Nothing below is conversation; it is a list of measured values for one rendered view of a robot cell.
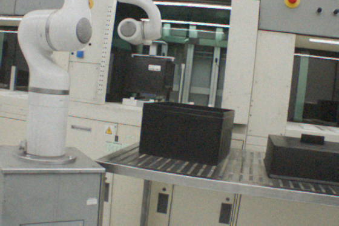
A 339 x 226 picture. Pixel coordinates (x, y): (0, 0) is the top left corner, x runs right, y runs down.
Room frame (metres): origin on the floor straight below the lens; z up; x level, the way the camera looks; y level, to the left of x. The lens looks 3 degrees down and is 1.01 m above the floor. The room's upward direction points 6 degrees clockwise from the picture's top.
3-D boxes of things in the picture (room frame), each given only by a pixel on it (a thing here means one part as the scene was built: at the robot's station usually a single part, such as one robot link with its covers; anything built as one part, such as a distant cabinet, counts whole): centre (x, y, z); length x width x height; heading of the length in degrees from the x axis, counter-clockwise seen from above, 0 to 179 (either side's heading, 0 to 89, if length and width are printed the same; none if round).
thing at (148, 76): (1.97, 0.11, 1.06); 0.24 x 0.20 x 0.32; 77
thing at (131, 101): (1.97, 0.11, 0.89); 0.22 x 0.21 x 0.04; 167
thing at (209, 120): (1.32, -0.09, 0.85); 0.28 x 0.28 x 0.17; 72
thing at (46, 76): (1.02, 0.37, 1.07); 0.19 x 0.12 x 0.24; 67
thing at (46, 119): (1.01, 0.34, 0.85); 0.19 x 0.19 x 0.18
